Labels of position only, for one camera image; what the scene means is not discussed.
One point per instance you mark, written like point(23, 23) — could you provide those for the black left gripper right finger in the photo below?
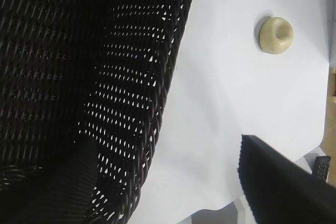
point(283, 192)

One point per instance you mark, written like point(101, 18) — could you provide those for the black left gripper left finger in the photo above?
point(73, 187)

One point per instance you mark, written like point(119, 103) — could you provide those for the dark brown woven basket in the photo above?
point(52, 51)

